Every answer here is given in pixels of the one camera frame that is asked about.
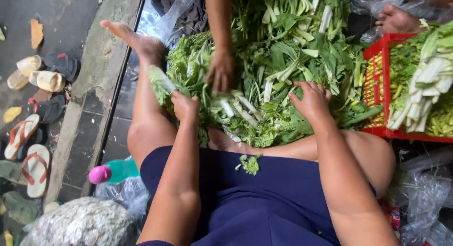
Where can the black sandal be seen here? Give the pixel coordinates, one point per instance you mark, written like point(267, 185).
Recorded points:
point(51, 108)
point(63, 63)

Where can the red plastic crate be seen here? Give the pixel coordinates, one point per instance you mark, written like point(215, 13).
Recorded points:
point(384, 62)

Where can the green leaf scrap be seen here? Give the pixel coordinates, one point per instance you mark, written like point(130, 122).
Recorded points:
point(250, 164)

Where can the crumpled clear plastic bags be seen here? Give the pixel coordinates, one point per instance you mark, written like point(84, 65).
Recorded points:
point(424, 196)

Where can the person's leg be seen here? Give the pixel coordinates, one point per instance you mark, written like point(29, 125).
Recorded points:
point(148, 125)
point(354, 150)

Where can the yellow fallen leaf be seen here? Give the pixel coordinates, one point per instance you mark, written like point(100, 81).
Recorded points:
point(12, 114)

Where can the heap of leafy greens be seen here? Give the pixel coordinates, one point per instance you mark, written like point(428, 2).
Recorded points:
point(279, 51)

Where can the grey cloth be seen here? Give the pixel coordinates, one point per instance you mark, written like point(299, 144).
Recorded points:
point(187, 12)

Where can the clear plastic bag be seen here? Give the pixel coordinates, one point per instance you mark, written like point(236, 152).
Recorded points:
point(124, 196)

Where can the green bottle with pink cap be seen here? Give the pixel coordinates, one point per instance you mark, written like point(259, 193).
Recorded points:
point(116, 171)

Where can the black floor rail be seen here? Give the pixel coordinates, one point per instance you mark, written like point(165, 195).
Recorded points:
point(118, 79)

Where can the orange fallen leaf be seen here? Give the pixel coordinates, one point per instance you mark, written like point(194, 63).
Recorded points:
point(36, 33)

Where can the green sandal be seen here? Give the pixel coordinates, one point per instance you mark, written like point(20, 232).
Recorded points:
point(19, 207)
point(10, 170)

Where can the navy blue shorts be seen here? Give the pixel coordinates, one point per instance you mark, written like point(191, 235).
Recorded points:
point(265, 203)

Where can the person's right hand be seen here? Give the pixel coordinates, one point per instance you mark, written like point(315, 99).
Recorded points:
point(313, 104)

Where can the clear plastic sheet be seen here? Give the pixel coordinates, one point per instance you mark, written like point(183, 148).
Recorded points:
point(407, 3)
point(170, 19)

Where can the pale green cabbage leaf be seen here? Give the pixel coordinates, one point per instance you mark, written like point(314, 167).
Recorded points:
point(161, 81)

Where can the bunch of white-stemmed greens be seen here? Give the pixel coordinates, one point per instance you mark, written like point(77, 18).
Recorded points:
point(430, 79)

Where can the person's left hand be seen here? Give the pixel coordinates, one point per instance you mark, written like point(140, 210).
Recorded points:
point(185, 109)

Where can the person's left leg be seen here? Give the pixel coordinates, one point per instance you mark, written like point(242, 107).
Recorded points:
point(148, 125)

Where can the beige slipper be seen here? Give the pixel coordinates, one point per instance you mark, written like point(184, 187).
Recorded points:
point(30, 63)
point(17, 79)
point(49, 80)

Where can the person's left fingers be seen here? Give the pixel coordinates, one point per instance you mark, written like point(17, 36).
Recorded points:
point(182, 98)

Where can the person's right leg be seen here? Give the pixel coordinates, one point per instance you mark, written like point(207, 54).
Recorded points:
point(354, 150)

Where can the bag of white pieces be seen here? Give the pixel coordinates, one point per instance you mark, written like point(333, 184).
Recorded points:
point(81, 224)

